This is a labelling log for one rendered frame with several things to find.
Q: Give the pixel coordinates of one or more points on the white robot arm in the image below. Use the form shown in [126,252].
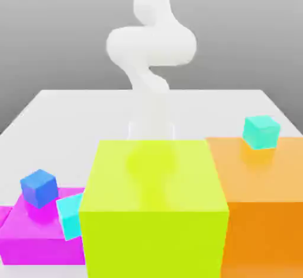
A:
[151,45]

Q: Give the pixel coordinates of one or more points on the small turquoise cube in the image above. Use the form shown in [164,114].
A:
[261,132]

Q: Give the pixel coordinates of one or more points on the small cyan cube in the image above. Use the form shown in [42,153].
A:
[71,218]

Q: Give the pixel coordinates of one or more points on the small blue cube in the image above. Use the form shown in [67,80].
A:
[39,188]

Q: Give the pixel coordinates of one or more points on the large yellow-green box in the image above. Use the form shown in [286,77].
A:
[153,235]

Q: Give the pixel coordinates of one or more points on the large orange box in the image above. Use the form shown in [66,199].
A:
[265,223]

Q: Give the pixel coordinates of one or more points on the large magenta box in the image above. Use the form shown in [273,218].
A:
[35,247]

